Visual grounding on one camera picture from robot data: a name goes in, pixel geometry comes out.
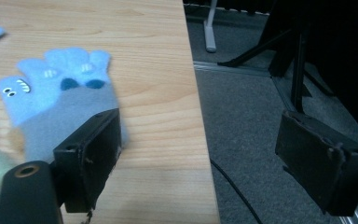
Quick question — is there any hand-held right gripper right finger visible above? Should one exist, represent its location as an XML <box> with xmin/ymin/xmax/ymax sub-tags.
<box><xmin>274</xmin><ymin>110</ymin><xmax>358</xmax><ymax>217</ymax></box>

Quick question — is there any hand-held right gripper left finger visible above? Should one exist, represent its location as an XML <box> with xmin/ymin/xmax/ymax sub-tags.
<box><xmin>52</xmin><ymin>107</ymin><xmax>123</xmax><ymax>216</ymax></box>

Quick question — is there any blue toe sock with faces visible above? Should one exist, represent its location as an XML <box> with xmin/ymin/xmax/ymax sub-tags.
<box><xmin>0</xmin><ymin>47</ymin><xmax>130</xmax><ymax>164</ymax></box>

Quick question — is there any black tripod stand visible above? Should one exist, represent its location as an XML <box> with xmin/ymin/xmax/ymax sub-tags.
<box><xmin>217</xmin><ymin>0</ymin><xmax>335</xmax><ymax>115</ymax></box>

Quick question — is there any white stand leg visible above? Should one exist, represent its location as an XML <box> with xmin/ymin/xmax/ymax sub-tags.
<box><xmin>203</xmin><ymin>0</ymin><xmax>219</xmax><ymax>53</ymax></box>

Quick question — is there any black cable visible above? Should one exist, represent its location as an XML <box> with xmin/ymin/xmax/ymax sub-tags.
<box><xmin>210</xmin><ymin>158</ymin><xmax>264</xmax><ymax>224</ymax></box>

